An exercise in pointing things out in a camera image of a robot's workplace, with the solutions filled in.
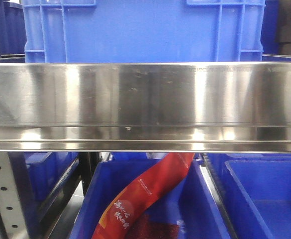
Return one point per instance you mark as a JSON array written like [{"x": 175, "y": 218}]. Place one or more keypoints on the blue bin lower middle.
[{"x": 187, "y": 212}]

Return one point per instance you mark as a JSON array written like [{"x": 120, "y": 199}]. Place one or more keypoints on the blue bin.
[
  {"x": 256, "y": 192},
  {"x": 187, "y": 212},
  {"x": 45, "y": 169}
]

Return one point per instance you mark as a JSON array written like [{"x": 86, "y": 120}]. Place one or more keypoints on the blue bin lower left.
[{"x": 45, "y": 169}]

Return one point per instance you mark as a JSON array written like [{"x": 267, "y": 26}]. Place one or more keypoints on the blue bin lower right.
[{"x": 256, "y": 192}]

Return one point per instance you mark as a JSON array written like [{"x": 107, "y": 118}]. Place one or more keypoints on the red printed snack bag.
[{"x": 141, "y": 193}]

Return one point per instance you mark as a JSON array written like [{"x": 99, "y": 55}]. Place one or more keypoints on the large blue crate on shelf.
[{"x": 139, "y": 31}]

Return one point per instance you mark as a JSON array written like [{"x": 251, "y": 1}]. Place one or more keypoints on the stainless steel shelf rail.
[{"x": 203, "y": 107}]

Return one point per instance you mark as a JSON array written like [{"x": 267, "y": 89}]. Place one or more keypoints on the perforated steel upright post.
[{"x": 18, "y": 211}]

